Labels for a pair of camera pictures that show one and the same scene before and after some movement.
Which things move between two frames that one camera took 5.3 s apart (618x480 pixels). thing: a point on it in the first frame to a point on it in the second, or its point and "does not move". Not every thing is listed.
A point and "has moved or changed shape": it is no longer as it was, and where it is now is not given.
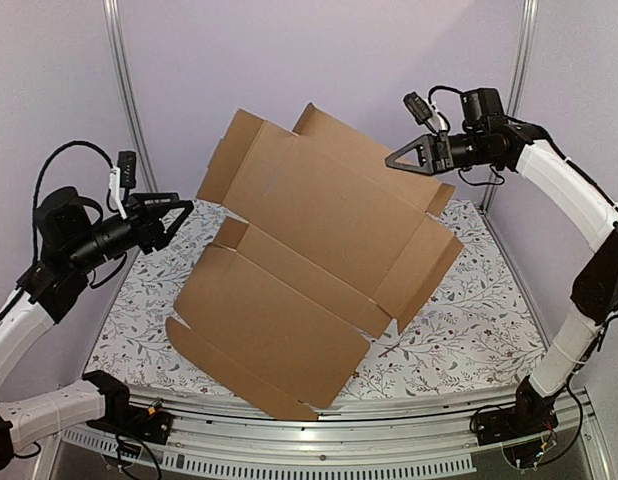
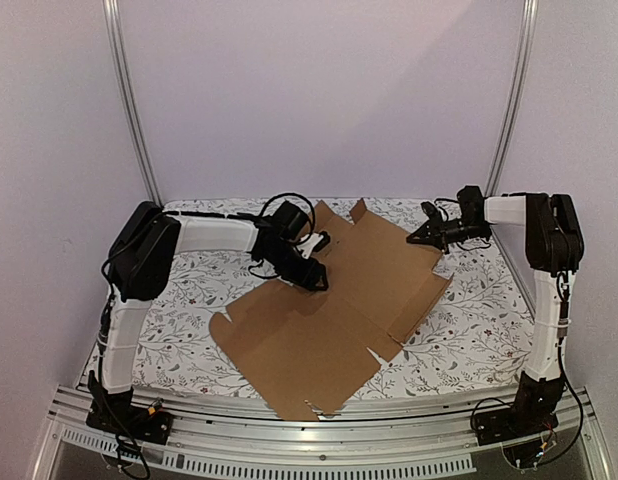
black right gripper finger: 424,146 to 424,235
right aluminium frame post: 531,9 does not move
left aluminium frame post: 120,58 does not move
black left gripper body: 94,249 to 289,271
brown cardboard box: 330,241 has moved or changed shape
